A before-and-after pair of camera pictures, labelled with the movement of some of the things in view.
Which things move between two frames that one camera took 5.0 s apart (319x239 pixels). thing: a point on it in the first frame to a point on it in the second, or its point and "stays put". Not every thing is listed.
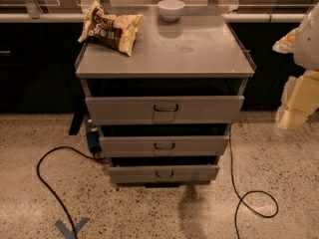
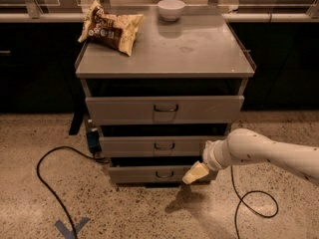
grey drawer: (163, 145) stays put
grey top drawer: (162, 110) stays put
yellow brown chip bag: (117, 31) stays put
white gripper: (308, 45) to (210, 156)
